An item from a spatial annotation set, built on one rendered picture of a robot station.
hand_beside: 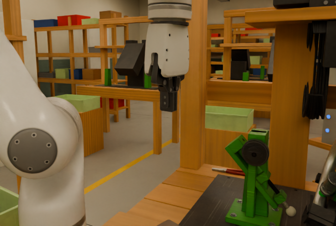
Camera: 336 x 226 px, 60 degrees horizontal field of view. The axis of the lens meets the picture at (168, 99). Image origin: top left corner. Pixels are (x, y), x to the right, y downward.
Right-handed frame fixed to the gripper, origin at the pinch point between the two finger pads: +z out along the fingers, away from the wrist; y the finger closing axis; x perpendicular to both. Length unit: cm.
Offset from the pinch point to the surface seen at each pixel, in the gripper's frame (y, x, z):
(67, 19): -384, -508, -68
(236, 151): -31.1, 4.4, 19.1
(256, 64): -712, -183, 30
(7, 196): 4, -58, 36
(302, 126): -67, 17, 18
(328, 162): -45, 28, 22
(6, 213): 11, -46, 35
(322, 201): -35, 28, 30
